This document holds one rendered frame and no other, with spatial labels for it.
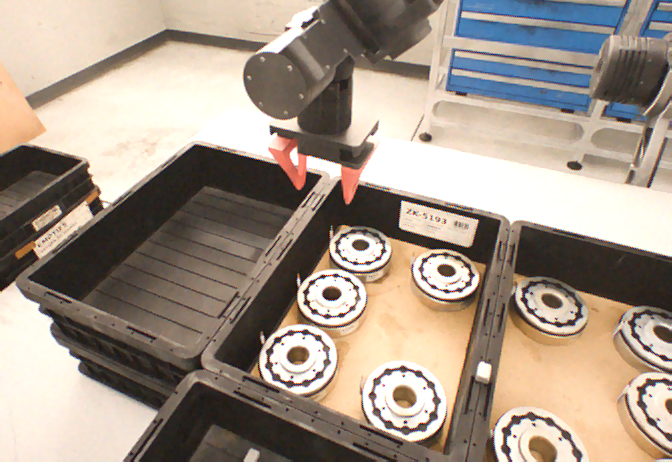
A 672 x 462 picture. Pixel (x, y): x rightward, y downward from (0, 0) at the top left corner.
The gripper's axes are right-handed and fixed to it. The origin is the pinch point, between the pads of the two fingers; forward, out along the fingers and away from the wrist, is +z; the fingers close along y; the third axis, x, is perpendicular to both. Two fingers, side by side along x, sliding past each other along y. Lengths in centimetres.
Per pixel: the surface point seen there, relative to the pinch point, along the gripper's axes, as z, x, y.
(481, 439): 12.4, -15.1, 23.9
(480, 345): 12.6, -4.5, 22.0
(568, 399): 22.3, -0.7, 34.7
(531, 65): 56, 195, 21
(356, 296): 20.1, 1.7, 4.4
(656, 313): 19, 16, 45
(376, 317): 23.0, 1.4, 7.8
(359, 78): 111, 256, -92
